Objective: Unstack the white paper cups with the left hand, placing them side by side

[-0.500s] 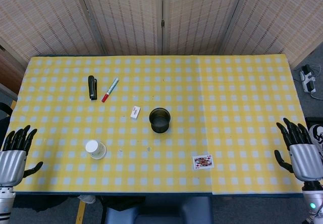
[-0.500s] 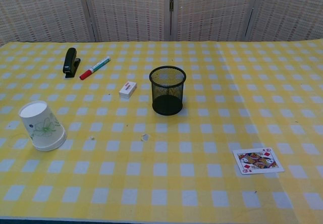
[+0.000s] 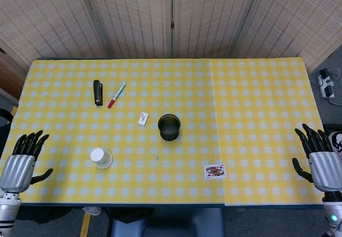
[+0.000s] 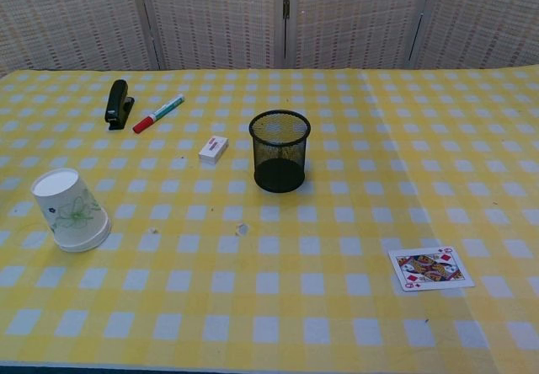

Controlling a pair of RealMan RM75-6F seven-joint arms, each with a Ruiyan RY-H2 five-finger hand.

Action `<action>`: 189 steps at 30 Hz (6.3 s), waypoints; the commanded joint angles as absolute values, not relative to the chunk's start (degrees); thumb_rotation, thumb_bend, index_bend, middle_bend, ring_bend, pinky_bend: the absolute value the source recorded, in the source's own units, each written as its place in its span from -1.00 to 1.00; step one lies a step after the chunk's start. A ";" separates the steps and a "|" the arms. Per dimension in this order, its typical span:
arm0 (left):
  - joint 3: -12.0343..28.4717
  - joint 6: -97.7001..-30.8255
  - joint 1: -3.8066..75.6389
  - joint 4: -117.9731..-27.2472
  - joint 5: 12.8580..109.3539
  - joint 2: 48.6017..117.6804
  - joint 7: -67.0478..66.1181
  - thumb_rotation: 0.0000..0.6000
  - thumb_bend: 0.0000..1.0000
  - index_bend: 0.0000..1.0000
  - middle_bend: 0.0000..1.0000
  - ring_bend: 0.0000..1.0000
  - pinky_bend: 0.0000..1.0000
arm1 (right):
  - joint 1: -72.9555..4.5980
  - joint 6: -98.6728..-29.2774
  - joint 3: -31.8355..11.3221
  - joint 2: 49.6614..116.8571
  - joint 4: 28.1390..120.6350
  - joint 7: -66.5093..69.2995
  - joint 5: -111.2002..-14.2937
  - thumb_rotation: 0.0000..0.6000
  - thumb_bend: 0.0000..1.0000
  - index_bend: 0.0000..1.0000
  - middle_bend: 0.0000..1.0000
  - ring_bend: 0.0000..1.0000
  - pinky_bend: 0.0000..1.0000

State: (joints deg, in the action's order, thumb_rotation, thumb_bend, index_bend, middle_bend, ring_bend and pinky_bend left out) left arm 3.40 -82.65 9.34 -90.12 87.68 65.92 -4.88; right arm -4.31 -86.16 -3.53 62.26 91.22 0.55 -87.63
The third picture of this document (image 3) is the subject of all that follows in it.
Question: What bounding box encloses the white eraser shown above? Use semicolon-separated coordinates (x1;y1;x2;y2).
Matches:
137;112;149;127

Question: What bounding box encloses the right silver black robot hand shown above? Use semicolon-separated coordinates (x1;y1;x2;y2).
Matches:
292;123;342;194

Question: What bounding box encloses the yellow white checkered tablecloth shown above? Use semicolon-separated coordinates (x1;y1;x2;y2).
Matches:
0;58;325;207

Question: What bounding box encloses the yellow floor tape strip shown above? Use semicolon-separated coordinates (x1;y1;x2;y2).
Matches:
80;211;92;237

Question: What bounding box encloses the black stapler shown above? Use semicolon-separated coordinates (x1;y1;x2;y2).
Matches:
92;80;104;107

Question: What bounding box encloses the woven folding screen panel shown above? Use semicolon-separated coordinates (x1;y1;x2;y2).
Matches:
80;0;172;59
172;0;262;59
235;0;342;71
0;0;112;67

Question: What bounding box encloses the queen playing card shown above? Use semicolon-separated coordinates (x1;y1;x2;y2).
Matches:
204;163;227;180

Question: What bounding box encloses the white cable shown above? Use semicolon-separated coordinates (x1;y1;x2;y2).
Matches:
328;68;342;106

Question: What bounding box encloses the red capped white marker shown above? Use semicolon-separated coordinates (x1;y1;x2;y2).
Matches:
107;82;127;109

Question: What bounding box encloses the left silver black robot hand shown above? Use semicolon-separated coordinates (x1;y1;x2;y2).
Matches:
0;130;54;194

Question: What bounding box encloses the dark green tin can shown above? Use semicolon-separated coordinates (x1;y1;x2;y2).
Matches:
157;114;181;142

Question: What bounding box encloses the white power strip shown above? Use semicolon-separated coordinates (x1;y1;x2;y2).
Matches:
317;68;336;99

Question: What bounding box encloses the brown wooden cabinet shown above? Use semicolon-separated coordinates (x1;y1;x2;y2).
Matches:
0;47;28;101

